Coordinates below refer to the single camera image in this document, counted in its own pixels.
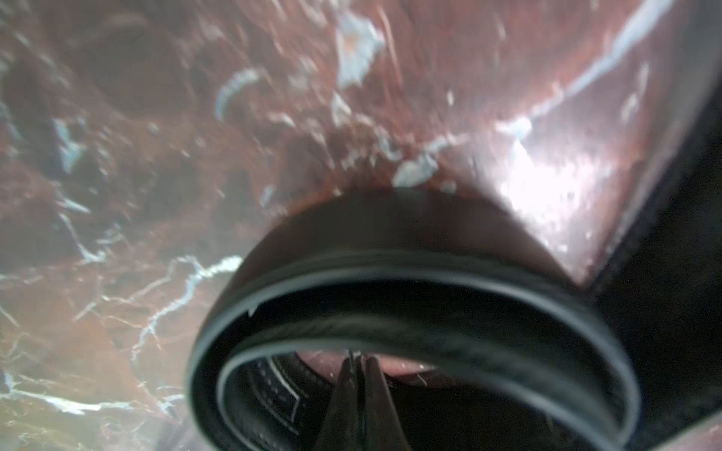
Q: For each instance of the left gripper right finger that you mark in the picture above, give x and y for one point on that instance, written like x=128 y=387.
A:
x=383 y=431

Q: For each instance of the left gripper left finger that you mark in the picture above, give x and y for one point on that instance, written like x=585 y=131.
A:
x=340 y=427

